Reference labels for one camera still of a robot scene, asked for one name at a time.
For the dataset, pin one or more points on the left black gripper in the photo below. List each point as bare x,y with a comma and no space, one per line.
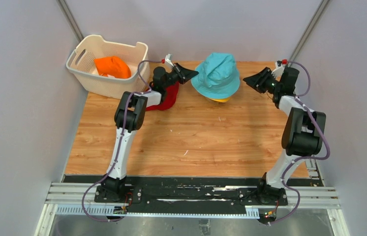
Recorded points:
182,74

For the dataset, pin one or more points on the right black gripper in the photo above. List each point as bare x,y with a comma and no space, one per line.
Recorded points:
258,80

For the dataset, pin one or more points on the red bucket hat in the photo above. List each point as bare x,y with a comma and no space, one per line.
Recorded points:
168,99

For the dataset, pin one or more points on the teal bucket hat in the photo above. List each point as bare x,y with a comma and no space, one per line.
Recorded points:
218,76

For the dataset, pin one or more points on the yellow bucket hat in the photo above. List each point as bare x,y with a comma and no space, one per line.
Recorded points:
221,100

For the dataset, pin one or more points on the white plastic basket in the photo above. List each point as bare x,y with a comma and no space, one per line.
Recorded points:
81,64

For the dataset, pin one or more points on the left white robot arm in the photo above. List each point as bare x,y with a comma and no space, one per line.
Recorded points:
129,118

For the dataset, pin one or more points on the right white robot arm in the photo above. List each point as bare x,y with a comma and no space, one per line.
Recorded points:
302,135

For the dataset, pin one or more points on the orange bucket hat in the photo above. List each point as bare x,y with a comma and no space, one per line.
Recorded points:
112,67

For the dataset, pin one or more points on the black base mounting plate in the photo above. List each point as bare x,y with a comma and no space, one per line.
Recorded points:
180,195

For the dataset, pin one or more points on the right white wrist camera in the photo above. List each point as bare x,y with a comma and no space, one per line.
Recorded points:
279,69

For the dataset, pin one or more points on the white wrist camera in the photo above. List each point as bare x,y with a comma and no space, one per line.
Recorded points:
167,61
279,69

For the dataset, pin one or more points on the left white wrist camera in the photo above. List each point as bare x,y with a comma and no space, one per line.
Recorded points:
167,61

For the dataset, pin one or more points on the aluminium frame rail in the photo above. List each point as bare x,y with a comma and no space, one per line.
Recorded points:
72,198

